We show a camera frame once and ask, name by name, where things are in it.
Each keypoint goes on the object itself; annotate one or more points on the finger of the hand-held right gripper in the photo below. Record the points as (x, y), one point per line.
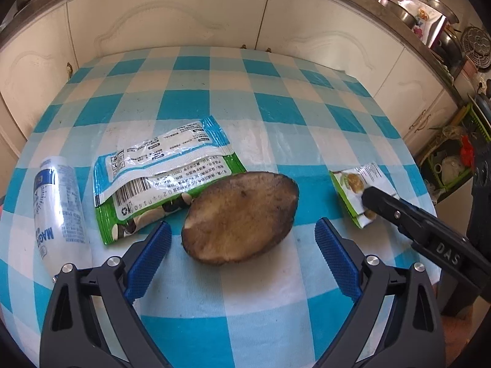
(414, 224)

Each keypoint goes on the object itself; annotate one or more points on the blue white checkered tablecloth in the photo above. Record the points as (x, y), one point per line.
(268, 96)

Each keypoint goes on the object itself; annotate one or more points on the green white snack packet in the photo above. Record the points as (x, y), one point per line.
(161, 176)

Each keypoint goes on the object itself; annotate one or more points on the black round grill rack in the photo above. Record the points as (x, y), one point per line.
(477, 48)

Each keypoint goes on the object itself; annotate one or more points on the steel bowl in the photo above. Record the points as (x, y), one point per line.
(397, 9)

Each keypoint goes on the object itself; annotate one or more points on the white teapot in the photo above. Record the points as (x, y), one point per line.
(453, 166)

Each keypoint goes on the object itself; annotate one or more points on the steel pot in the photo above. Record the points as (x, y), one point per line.
(445, 11)

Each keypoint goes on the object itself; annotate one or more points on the floral printed bag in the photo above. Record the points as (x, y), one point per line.
(424, 21)

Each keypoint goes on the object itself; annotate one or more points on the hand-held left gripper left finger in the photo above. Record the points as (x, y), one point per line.
(149, 265)

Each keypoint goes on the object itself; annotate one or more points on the cream cabinet door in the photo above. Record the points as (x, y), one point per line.
(429, 119)
(414, 80)
(168, 15)
(330, 50)
(34, 69)

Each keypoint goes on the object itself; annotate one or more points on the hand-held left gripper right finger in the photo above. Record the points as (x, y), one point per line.
(338, 261)

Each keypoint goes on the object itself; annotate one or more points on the brown cut vegetable half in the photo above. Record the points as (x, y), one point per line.
(241, 218)

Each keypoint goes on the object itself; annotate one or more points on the red plastic item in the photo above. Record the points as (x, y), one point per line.
(467, 151)

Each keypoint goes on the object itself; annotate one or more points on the white plastic bottle blue label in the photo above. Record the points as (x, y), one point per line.
(61, 214)

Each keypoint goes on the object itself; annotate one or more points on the small green snack packet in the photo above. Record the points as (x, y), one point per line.
(356, 191)

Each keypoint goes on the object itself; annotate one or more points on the green dish rack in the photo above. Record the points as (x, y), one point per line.
(447, 176)

